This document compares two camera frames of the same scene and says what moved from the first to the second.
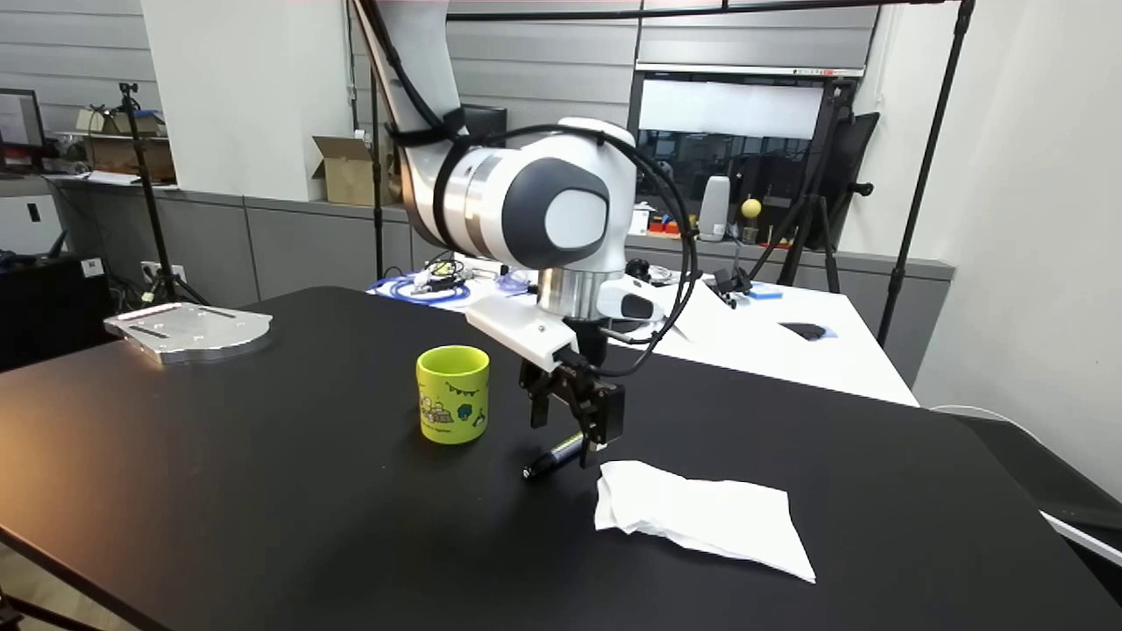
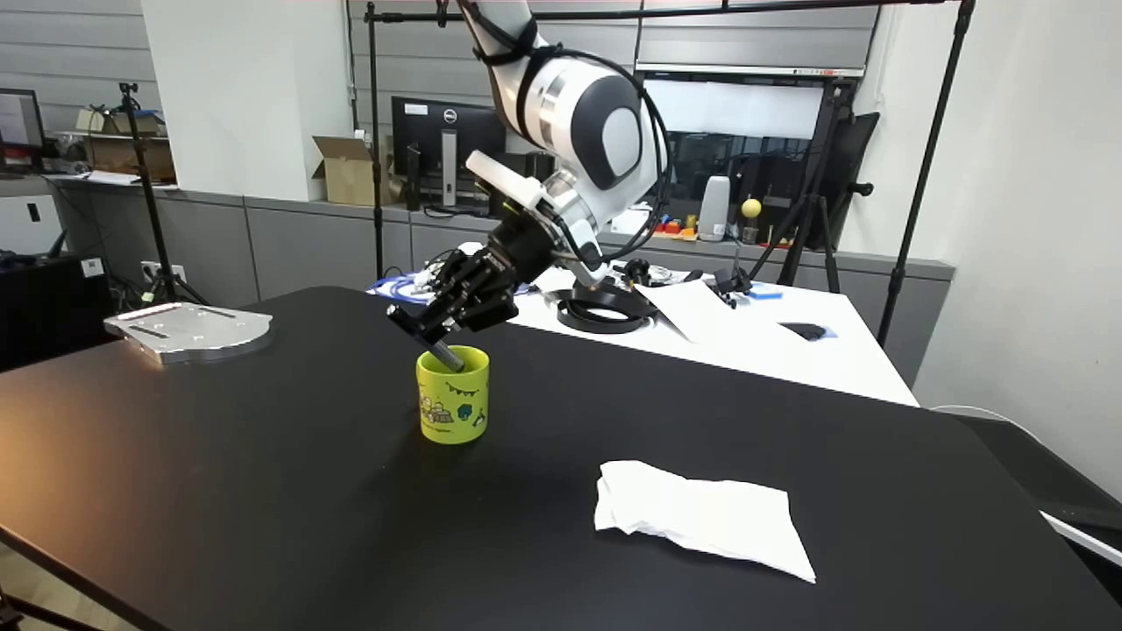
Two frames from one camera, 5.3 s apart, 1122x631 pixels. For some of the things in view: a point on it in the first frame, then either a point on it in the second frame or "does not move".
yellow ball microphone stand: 732,290 does not move
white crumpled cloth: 736,518 does not move
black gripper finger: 536,410 to 427,320
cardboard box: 346,170 does not move
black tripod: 829,189 does not move
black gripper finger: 594,428 to 455,276
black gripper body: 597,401 to 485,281
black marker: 573,442 to 450,356
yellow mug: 452,396 does not move
